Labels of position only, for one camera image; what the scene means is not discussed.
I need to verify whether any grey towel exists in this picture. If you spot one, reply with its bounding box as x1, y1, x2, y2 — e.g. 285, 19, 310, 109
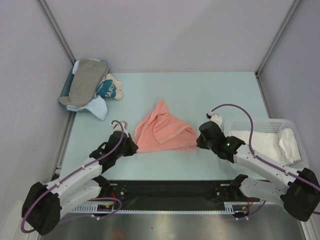
58, 58, 110, 108

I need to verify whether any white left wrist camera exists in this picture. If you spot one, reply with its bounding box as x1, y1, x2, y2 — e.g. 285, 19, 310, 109
111, 120, 129, 137

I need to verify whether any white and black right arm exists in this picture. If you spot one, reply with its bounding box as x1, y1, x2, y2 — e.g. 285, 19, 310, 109
197, 121, 320, 222

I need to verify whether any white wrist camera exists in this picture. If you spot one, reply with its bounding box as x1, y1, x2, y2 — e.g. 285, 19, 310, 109
206, 111, 223, 128
111, 120, 129, 137

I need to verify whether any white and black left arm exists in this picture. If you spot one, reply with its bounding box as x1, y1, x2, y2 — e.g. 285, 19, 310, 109
20, 130, 138, 236

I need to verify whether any teal and beige towel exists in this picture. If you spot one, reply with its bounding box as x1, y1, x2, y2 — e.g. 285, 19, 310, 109
95, 73, 123, 101

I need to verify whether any pink towel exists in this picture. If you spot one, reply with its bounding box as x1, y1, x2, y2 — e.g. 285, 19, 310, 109
133, 100, 197, 153

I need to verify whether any teal plastic tray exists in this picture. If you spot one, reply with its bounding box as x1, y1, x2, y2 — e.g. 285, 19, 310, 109
57, 58, 92, 108

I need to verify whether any light blue towel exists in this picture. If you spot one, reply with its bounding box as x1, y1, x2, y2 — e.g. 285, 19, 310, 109
84, 95, 108, 121

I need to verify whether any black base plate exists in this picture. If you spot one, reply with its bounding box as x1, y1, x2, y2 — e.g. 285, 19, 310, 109
95, 176, 248, 204

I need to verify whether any white slotted cable duct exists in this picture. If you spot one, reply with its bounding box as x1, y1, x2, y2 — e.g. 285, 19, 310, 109
69, 200, 248, 215

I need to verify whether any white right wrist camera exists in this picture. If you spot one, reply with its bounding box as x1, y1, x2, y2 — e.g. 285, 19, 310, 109
206, 111, 223, 128

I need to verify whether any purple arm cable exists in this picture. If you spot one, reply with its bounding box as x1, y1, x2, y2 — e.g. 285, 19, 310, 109
21, 120, 126, 235
209, 103, 320, 221

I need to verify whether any white towel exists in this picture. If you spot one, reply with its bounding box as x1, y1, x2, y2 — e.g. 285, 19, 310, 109
227, 127, 302, 166

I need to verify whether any white perforated plastic basket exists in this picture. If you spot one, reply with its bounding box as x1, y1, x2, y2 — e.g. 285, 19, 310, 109
223, 118, 310, 170

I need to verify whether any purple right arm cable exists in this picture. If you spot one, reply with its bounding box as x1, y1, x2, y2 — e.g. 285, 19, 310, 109
209, 103, 320, 221

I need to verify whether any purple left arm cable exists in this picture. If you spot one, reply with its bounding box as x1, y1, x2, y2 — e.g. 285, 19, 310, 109
21, 120, 126, 235

